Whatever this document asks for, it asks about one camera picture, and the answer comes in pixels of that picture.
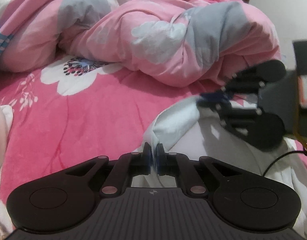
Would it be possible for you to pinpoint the pink floral bed sheet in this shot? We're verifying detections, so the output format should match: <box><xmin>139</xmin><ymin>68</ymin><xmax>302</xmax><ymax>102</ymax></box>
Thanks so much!
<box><xmin>0</xmin><ymin>55</ymin><xmax>307</xmax><ymax>205</ymax></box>

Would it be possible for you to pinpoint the cream sweater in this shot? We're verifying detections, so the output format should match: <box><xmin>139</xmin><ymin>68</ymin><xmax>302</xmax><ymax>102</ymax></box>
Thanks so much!
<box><xmin>0</xmin><ymin>105</ymin><xmax>13</xmax><ymax>167</ymax></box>

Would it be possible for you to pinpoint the pink grey blue duvet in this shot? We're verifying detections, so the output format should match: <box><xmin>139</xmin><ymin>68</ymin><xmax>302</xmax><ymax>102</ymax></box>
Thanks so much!
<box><xmin>0</xmin><ymin>0</ymin><xmax>281</xmax><ymax>87</ymax></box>

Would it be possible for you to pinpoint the black cable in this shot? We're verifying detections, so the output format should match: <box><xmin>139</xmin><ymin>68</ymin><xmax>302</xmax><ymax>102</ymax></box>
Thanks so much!
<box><xmin>262</xmin><ymin>134</ymin><xmax>307</xmax><ymax>177</ymax></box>

